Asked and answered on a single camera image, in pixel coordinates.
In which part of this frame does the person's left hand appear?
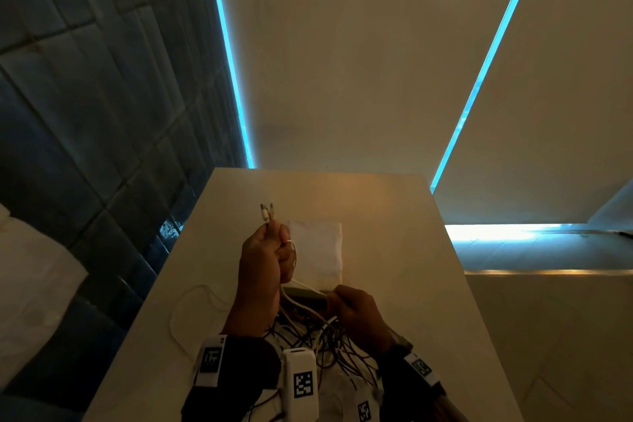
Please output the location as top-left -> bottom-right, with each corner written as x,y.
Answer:
221,218 -> 297,338

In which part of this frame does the person's right hand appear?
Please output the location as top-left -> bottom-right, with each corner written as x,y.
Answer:
326,284 -> 394,358

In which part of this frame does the tangle of cables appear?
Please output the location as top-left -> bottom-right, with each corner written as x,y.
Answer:
169,284 -> 382,422

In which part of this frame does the white plastic pouch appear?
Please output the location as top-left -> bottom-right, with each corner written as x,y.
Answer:
286,220 -> 344,311

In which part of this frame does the white table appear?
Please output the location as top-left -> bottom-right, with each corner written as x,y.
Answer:
84,167 -> 525,422

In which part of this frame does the window sill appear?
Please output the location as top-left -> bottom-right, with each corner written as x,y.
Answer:
444,222 -> 633,273

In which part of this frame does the white pillow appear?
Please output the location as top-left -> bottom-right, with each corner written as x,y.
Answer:
0,204 -> 89,378

